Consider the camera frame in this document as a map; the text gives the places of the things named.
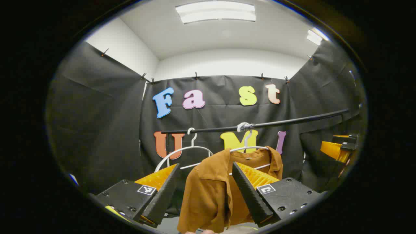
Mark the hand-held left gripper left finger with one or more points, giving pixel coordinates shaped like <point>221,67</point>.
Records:
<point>162,198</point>

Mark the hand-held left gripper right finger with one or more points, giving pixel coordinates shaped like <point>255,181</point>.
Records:
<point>250,195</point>

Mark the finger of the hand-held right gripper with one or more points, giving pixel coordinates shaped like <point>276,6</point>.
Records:
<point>333,150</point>
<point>344,139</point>

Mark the brown collared shirt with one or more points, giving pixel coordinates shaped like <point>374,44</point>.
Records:
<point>204,195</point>

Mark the white clothes hanger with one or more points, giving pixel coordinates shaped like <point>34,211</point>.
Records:
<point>247,139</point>
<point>169,157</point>

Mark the white empty clothes hanger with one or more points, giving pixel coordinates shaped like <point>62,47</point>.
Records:
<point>169,157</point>

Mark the silver tape wrap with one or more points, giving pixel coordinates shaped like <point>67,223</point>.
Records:
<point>244,126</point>

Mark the black backdrop cloth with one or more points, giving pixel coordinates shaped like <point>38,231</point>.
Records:
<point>97,113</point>

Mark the small ceiling light panel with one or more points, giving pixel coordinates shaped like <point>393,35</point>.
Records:
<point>316,36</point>

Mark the row of black clips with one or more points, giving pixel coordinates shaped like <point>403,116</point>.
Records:
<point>196,76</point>

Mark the large ceiling light panel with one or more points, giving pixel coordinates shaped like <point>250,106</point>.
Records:
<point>216,12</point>

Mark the black clothes rail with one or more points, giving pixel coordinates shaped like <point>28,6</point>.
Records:
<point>292,121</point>

